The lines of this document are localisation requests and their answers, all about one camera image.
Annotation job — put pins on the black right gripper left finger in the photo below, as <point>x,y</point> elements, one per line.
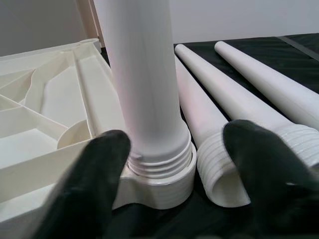
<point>82,199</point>

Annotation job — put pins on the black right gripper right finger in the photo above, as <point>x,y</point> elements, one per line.
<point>281,199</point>

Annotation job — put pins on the white plastic table top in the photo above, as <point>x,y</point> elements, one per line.
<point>62,104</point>

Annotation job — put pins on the black cloth table cover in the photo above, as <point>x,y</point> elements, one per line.
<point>174,224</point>

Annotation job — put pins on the beige door frame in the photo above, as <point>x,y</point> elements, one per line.
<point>97,22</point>

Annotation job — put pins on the white plastic table leg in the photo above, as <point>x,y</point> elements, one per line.
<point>224,84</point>
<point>199,112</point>
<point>144,74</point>
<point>274,74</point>

